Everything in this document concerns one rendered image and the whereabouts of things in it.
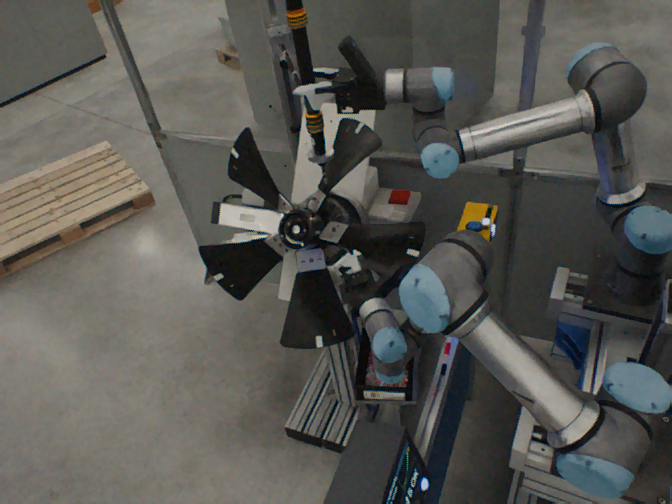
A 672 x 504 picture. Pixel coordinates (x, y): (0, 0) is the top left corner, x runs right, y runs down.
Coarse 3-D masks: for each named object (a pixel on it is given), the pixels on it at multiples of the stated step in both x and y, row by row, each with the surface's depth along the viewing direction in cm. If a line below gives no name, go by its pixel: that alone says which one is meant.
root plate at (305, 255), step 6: (300, 252) 160; (306, 252) 161; (312, 252) 162; (318, 252) 163; (300, 258) 160; (306, 258) 161; (312, 258) 162; (318, 258) 163; (300, 264) 160; (306, 264) 161; (312, 264) 162; (318, 264) 163; (324, 264) 163; (300, 270) 159; (306, 270) 161
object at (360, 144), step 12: (348, 120) 160; (348, 132) 158; (360, 132) 154; (372, 132) 151; (336, 144) 162; (348, 144) 156; (360, 144) 152; (372, 144) 149; (336, 156) 159; (348, 156) 153; (360, 156) 150; (336, 168) 155; (348, 168) 151; (336, 180) 153; (324, 192) 156
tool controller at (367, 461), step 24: (360, 432) 105; (384, 432) 103; (408, 432) 103; (360, 456) 101; (384, 456) 99; (408, 456) 102; (336, 480) 99; (360, 480) 97; (384, 480) 95; (408, 480) 101
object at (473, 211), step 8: (472, 208) 176; (480, 208) 175; (496, 208) 175; (464, 216) 174; (472, 216) 173; (480, 216) 172; (464, 224) 171; (488, 224) 169; (480, 232) 167; (488, 232) 166; (488, 240) 167
